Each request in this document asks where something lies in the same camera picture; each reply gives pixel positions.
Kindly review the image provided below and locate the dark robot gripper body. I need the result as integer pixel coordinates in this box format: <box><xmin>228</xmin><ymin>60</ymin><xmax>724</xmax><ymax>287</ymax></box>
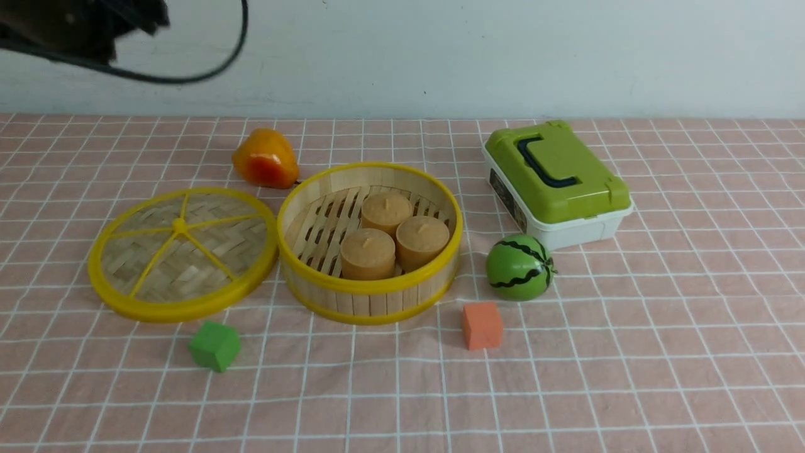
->
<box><xmin>1</xmin><ymin>1</ymin><xmax>170</xmax><ymax>65</ymax></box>

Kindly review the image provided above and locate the yellow woven bamboo steamer lid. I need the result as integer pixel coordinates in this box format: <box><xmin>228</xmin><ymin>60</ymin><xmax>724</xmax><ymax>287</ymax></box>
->
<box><xmin>88</xmin><ymin>187</ymin><xmax>279</xmax><ymax>323</ymax></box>

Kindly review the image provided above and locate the yellow bamboo steamer basket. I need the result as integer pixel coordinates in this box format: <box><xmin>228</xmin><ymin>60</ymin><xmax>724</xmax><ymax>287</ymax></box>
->
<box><xmin>278</xmin><ymin>162</ymin><xmax>465</xmax><ymax>326</ymax></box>

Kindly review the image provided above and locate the orange yellow toy pear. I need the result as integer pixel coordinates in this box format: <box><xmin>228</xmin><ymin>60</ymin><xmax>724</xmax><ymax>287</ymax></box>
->
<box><xmin>232</xmin><ymin>127</ymin><xmax>300</xmax><ymax>189</ymax></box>

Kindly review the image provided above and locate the green foam cube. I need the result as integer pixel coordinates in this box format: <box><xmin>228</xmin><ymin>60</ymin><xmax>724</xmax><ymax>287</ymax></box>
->
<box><xmin>187</xmin><ymin>322</ymin><xmax>241</xmax><ymax>373</ymax></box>

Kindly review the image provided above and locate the tan round bun back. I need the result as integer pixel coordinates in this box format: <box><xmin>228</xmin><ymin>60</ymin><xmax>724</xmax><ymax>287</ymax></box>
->
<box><xmin>360</xmin><ymin>192</ymin><xmax>413</xmax><ymax>238</ymax></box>

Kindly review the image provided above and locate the tan round bun front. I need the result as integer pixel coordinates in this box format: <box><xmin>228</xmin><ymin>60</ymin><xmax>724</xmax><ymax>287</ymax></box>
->
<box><xmin>340</xmin><ymin>228</ymin><xmax>396</xmax><ymax>281</ymax></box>

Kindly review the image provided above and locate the green white lunch box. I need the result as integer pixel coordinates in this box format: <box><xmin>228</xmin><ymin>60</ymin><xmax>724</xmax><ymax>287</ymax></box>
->
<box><xmin>483</xmin><ymin>120</ymin><xmax>635</xmax><ymax>250</ymax></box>

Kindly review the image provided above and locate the green toy watermelon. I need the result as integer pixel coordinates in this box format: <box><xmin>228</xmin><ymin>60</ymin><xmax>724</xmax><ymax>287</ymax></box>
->
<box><xmin>486</xmin><ymin>234</ymin><xmax>556</xmax><ymax>302</ymax></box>

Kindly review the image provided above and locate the orange foam cube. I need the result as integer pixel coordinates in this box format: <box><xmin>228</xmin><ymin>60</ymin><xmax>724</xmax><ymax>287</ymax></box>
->
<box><xmin>461</xmin><ymin>301</ymin><xmax>504</xmax><ymax>350</ymax></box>

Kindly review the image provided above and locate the pink checkered tablecloth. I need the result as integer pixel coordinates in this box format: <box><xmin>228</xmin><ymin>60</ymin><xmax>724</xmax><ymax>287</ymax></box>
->
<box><xmin>1</xmin><ymin>114</ymin><xmax>804</xmax><ymax>452</ymax></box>

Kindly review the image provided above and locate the black cable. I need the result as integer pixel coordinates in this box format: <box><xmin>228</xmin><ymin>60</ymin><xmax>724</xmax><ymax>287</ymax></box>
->
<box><xmin>0</xmin><ymin>0</ymin><xmax>250</xmax><ymax>86</ymax></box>

